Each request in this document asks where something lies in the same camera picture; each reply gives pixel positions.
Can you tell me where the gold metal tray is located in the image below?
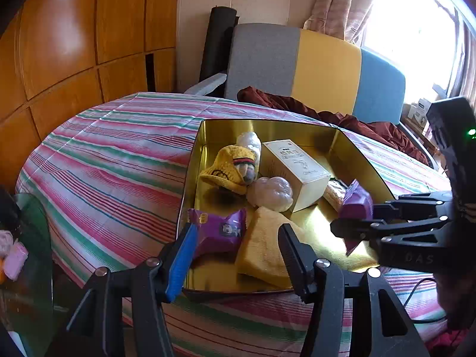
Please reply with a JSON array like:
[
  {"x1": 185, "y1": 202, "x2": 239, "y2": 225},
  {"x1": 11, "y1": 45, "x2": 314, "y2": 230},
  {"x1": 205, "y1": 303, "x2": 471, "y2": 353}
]
[{"x1": 174, "y1": 119, "x2": 397, "y2": 295}]

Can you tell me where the black cable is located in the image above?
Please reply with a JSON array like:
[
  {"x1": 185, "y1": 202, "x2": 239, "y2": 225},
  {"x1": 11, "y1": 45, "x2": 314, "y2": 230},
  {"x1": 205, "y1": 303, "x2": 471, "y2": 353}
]
[{"x1": 403, "y1": 277, "x2": 447, "y2": 325}]

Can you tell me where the black rolled mat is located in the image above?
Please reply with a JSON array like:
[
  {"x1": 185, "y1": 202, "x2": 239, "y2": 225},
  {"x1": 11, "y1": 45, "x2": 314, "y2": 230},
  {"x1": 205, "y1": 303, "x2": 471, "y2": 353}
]
[{"x1": 200, "y1": 6, "x2": 241, "y2": 83}]

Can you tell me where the dark red blanket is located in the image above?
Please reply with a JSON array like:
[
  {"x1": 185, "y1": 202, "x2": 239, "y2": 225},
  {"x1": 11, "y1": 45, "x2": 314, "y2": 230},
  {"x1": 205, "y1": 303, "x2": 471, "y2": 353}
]
[{"x1": 237, "y1": 86, "x2": 434, "y2": 165}]

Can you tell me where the large white plastic bag bundle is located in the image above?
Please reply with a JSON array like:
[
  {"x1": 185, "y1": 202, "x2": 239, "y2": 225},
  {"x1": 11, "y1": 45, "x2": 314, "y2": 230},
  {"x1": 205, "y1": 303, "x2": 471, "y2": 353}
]
[{"x1": 237, "y1": 131, "x2": 262, "y2": 157}]

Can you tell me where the pink soft item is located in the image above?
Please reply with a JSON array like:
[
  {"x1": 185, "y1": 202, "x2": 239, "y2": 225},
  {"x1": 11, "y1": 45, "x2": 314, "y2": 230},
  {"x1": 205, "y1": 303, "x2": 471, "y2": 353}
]
[{"x1": 0, "y1": 230, "x2": 29, "y2": 282}]

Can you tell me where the grey yellow blue sofa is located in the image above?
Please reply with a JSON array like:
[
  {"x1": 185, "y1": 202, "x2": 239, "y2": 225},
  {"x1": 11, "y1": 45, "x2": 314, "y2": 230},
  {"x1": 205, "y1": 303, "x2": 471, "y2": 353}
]
[{"x1": 184, "y1": 22, "x2": 440, "y2": 169}]

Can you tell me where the glass side table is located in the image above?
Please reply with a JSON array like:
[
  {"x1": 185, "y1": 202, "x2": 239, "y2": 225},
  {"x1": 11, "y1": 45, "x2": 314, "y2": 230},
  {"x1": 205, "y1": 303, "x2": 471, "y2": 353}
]
[{"x1": 0, "y1": 192, "x2": 55, "y2": 357}]

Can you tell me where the yellow towel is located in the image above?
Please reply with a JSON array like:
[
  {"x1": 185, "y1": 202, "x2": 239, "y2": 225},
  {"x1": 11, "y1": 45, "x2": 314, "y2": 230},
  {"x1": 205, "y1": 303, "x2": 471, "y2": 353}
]
[{"x1": 235, "y1": 206, "x2": 311, "y2": 289}]

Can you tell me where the pink patterned curtain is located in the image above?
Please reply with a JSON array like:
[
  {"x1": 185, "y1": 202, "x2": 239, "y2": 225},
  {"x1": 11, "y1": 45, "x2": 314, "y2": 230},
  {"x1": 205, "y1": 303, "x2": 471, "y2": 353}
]
[{"x1": 303, "y1": 0, "x2": 382, "y2": 44}]

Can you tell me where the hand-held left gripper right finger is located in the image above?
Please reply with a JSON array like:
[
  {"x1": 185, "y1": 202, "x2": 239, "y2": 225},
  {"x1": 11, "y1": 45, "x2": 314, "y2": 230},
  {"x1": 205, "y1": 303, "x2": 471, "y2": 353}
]
[{"x1": 278, "y1": 224, "x2": 428, "y2": 357}]

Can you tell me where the yellow knit hat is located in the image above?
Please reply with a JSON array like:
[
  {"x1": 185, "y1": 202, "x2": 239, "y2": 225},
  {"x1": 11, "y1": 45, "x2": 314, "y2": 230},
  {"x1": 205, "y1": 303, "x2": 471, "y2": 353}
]
[{"x1": 200, "y1": 145, "x2": 262, "y2": 195}]

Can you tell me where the wooden wardrobe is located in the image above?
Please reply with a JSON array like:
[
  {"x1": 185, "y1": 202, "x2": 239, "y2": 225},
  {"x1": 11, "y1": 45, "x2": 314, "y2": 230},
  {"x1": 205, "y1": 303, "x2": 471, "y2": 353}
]
[{"x1": 0, "y1": 0, "x2": 181, "y2": 195}]

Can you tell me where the grey knit sock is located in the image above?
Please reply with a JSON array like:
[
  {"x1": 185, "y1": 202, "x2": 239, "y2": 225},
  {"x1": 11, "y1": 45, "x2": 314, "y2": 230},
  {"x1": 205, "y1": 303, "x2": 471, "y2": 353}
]
[{"x1": 238, "y1": 164, "x2": 258, "y2": 186}]

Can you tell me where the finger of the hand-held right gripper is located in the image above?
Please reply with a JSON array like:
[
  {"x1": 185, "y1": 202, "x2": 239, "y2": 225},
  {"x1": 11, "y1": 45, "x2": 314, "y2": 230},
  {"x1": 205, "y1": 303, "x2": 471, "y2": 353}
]
[
  {"x1": 373, "y1": 191, "x2": 455, "y2": 221},
  {"x1": 330, "y1": 216, "x2": 476, "y2": 269}
]

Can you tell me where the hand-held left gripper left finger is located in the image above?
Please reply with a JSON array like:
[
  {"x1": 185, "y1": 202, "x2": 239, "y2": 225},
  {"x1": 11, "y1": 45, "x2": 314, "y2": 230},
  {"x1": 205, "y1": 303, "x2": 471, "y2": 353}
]
[{"x1": 45, "y1": 222, "x2": 198, "y2": 357}]

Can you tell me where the window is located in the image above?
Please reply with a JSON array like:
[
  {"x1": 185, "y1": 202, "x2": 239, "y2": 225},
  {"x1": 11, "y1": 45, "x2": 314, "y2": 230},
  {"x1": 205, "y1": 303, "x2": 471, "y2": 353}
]
[{"x1": 360, "y1": 0, "x2": 476, "y2": 105}]

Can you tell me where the cream cardboard box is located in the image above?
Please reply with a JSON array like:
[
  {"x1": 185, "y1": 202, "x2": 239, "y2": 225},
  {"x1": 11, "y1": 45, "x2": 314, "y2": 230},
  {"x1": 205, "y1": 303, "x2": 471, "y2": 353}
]
[{"x1": 261, "y1": 139, "x2": 331, "y2": 213}]

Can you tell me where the white printed carton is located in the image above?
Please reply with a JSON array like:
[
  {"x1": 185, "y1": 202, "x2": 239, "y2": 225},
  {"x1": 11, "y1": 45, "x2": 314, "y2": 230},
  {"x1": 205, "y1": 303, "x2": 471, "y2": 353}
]
[{"x1": 415, "y1": 98, "x2": 434, "y2": 128}]

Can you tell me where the small white plastic bag bundle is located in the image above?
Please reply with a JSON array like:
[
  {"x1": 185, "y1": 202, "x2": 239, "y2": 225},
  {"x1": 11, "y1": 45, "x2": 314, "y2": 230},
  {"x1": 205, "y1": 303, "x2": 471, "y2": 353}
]
[{"x1": 246, "y1": 176, "x2": 295, "y2": 213}]

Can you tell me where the purple snack packet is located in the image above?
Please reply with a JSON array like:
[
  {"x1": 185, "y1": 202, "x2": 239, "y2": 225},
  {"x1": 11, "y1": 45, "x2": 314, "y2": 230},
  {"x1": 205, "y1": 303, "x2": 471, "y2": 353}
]
[
  {"x1": 187, "y1": 207, "x2": 248, "y2": 262},
  {"x1": 339, "y1": 179, "x2": 375, "y2": 256}
]

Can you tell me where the green and white snack packet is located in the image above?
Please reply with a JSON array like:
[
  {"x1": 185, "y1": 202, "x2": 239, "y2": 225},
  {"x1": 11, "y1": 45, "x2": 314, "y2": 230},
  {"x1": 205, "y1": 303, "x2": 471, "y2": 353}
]
[{"x1": 323, "y1": 179, "x2": 349, "y2": 209}]

